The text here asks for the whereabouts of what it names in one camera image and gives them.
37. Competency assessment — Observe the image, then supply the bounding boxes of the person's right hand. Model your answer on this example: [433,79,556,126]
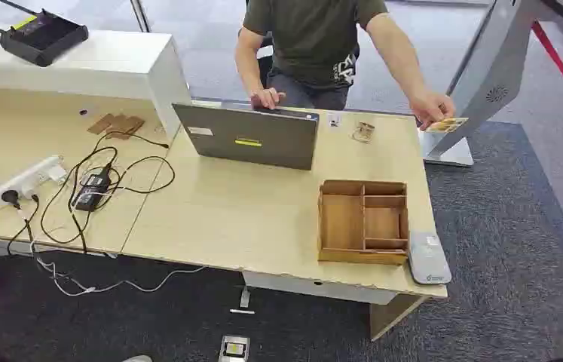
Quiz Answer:
[249,87,287,111]

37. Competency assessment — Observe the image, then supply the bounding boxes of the white shelf unit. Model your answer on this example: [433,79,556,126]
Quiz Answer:
[0,25,193,143]

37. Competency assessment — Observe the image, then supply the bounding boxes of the white cable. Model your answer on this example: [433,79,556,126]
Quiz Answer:
[0,207,207,298]

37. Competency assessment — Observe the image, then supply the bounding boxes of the black wifi router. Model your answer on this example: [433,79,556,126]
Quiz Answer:
[0,0,90,69]

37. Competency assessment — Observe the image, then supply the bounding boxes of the white power strip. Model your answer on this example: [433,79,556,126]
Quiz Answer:
[0,155,69,216]

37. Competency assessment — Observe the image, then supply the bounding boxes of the grey kiosk stand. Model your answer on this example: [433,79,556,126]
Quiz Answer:
[418,0,563,168]

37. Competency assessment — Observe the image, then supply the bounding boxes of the black plug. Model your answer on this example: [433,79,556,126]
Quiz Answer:
[1,189,23,210]

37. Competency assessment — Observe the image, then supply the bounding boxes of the brown wooden pieces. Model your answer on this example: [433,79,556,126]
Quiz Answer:
[87,113,145,140]

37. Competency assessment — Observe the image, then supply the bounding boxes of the black cable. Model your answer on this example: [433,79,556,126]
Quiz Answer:
[6,130,176,256]

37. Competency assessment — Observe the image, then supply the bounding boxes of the person's left hand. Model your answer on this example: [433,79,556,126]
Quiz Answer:
[408,90,457,132]

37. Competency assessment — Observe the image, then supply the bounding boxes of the person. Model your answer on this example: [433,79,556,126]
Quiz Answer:
[234,0,457,132]

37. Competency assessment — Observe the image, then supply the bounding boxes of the wooden compartment box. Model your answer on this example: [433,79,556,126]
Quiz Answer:
[317,179,411,266]

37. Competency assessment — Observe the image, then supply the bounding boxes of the black power adapter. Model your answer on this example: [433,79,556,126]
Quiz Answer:
[72,170,112,213]

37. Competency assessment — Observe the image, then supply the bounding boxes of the grey laptop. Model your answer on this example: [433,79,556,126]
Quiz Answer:
[171,102,320,172]

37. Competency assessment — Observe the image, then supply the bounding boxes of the floor socket plate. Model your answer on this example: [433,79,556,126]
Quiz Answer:
[218,335,251,362]

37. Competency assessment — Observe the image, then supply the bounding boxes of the person's hand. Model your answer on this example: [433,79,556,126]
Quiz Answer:
[249,87,287,111]
[408,90,457,132]

